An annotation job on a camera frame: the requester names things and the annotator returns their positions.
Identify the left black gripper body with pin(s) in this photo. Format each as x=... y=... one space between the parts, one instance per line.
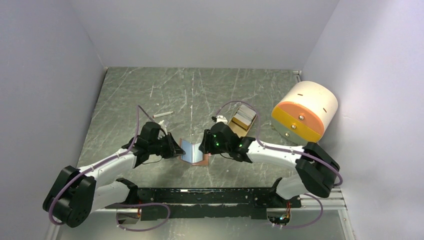
x=162 y=146

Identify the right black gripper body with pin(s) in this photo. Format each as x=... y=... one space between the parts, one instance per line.
x=218 y=148

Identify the brown leather card holder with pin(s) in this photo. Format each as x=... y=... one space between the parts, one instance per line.
x=193 y=155

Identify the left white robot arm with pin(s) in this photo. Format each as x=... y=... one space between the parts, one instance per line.
x=77 y=192

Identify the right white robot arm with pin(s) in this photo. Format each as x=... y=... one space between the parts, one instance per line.
x=316 y=171

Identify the wooden tray with cards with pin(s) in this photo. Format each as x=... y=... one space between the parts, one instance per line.
x=242 y=120

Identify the white pen stick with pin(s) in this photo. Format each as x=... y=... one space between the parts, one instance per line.
x=158 y=115

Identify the white orange yellow cylinder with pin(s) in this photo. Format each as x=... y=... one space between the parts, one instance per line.
x=304 y=113

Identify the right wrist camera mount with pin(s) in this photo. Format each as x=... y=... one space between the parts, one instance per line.
x=219 y=119

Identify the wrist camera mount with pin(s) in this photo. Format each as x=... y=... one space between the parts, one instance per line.
x=219 y=119
x=164 y=124

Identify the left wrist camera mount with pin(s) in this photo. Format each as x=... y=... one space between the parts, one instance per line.
x=164 y=124

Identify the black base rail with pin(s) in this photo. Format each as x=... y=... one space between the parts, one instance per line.
x=190 y=203

